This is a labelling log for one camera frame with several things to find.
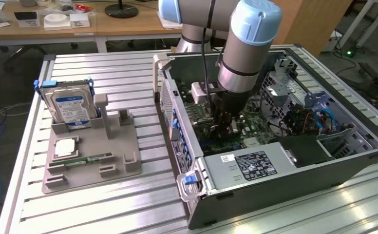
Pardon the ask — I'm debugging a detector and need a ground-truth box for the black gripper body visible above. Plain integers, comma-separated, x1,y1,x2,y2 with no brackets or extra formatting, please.
211,90,251,118

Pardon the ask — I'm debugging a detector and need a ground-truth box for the green motherboard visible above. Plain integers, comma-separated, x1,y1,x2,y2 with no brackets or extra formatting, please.
178,82,275,153

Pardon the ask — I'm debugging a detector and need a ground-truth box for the tall metal disk bay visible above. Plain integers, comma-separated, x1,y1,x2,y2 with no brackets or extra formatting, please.
262,58,310,115

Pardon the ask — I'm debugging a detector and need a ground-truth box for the grey power supply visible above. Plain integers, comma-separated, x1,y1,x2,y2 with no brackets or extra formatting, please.
202,142,298,191

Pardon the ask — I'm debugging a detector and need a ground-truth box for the blue case latch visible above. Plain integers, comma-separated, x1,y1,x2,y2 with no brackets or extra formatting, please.
182,175,198,187

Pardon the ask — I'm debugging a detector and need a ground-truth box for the open black PC case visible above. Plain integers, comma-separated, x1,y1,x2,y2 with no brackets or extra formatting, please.
151,47,378,230

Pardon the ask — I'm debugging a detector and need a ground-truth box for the white paper stack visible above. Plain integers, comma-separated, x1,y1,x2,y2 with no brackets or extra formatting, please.
158,17,183,30

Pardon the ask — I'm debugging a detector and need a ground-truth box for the low metal disk bay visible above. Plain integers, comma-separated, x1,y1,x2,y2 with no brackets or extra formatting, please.
315,126,375,159

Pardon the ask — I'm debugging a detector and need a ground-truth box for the wooden cabinet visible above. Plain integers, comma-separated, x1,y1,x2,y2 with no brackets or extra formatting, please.
266,0,354,56

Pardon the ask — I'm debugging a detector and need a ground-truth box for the grey parts rack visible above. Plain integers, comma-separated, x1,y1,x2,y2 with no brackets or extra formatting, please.
40,94,143,195

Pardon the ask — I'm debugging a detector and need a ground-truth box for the wooden desk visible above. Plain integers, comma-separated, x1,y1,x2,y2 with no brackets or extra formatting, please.
0,0,274,53

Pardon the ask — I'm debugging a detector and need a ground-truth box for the green RAM stick white label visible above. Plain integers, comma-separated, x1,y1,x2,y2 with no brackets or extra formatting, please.
51,153,114,168

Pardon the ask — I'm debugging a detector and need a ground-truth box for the hard disk with blue caddy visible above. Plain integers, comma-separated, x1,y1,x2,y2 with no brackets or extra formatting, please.
31,77,102,130

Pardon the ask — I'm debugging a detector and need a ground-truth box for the silver CPU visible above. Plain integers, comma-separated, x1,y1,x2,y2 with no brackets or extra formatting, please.
52,139,78,158

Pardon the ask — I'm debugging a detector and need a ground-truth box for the black round lamp base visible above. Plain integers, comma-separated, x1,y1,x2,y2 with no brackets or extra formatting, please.
103,0,139,19

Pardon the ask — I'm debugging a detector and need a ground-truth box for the small plain white box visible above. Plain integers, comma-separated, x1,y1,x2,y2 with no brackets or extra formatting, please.
68,13,88,29

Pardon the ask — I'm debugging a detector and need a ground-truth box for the red packet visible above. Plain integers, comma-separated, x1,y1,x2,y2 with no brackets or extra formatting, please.
74,2,91,13

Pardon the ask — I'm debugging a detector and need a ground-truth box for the white box with round dish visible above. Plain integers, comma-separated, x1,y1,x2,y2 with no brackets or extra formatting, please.
42,13,72,32

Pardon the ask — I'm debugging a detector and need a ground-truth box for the black office chair base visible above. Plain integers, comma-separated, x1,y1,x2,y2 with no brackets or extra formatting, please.
0,45,51,73

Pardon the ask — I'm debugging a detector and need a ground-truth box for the white box with black lid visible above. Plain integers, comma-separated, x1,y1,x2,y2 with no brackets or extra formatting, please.
13,11,40,28

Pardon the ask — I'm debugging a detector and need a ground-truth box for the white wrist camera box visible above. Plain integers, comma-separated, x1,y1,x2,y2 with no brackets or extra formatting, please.
190,82,223,105

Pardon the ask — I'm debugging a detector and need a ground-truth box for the black wire bundle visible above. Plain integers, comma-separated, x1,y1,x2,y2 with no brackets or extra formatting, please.
278,104,308,136

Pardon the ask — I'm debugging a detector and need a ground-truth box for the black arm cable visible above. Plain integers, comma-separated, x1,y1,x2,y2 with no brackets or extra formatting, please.
199,0,215,98

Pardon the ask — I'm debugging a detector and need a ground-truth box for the red wire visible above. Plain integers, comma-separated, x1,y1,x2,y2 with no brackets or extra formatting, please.
300,111,316,134

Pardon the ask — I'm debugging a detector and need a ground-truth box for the blue wire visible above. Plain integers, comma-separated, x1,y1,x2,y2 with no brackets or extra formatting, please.
314,107,339,135

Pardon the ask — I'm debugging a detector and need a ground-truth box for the white desk frame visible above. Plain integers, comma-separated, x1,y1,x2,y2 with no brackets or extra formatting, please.
336,0,378,67

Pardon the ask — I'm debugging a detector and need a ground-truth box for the white floor cable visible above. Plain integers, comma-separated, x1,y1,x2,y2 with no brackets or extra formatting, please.
0,102,30,117

